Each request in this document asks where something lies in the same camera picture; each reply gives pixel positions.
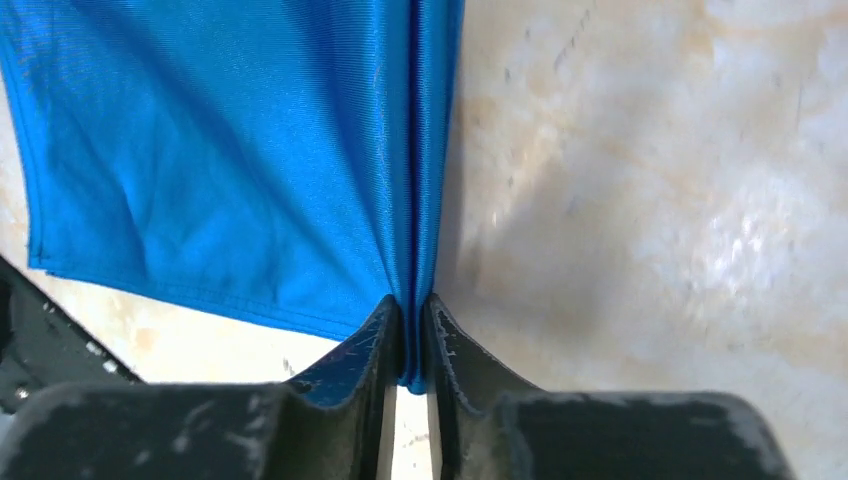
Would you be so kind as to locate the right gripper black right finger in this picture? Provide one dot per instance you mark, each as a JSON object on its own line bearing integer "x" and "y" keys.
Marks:
{"x": 488, "y": 422}

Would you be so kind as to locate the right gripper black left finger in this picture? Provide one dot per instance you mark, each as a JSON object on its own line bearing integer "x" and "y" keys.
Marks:
{"x": 333, "y": 420}

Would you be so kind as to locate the blue cloth napkin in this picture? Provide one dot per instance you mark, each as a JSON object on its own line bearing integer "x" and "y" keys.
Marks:
{"x": 278, "y": 162}

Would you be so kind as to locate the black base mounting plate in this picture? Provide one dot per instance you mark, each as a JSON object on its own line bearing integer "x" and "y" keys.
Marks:
{"x": 42, "y": 346}

